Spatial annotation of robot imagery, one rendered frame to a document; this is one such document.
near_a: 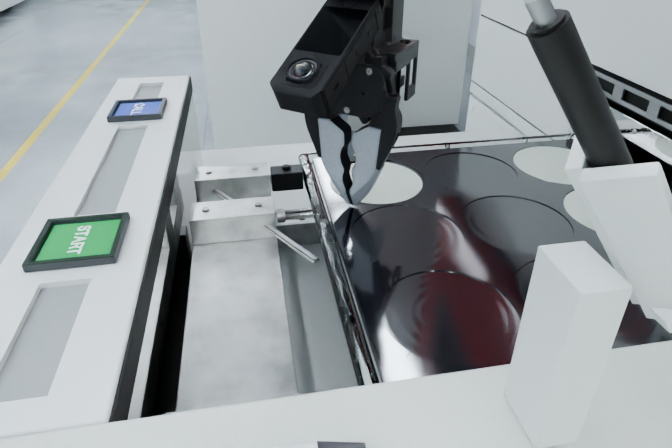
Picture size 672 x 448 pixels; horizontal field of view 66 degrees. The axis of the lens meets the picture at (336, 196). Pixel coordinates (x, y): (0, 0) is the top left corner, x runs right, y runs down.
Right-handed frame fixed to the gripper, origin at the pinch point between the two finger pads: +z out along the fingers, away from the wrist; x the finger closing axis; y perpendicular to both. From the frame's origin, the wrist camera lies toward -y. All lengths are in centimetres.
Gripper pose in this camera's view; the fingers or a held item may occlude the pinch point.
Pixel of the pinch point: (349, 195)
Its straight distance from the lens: 50.2
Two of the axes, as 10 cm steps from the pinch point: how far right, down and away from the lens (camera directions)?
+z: 0.0, 8.7, 4.9
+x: -8.9, -2.2, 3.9
